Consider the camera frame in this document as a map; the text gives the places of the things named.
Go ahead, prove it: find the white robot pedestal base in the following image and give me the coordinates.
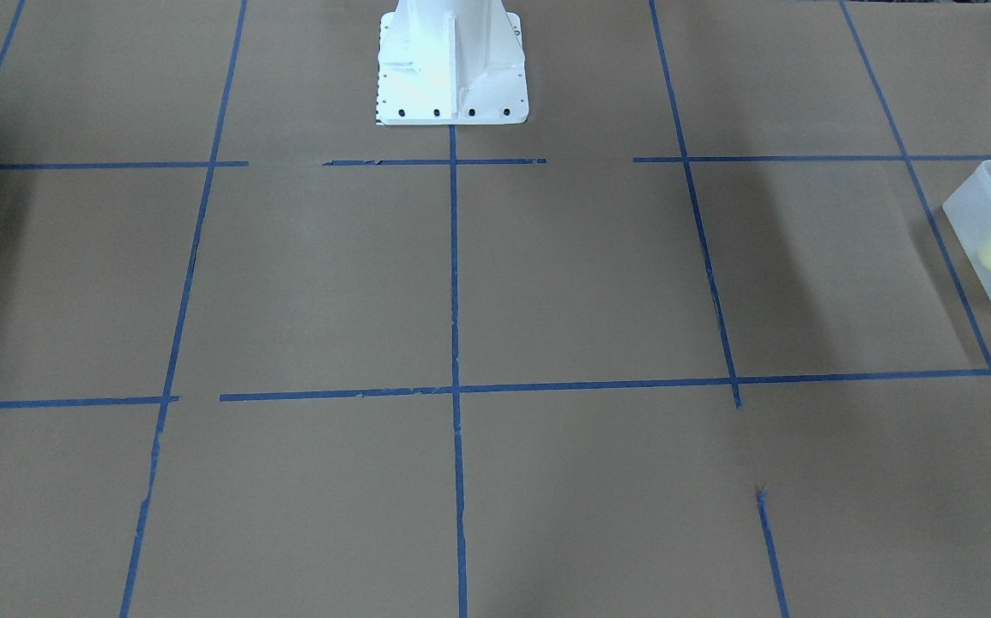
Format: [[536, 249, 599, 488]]
[[375, 1, 530, 126]]

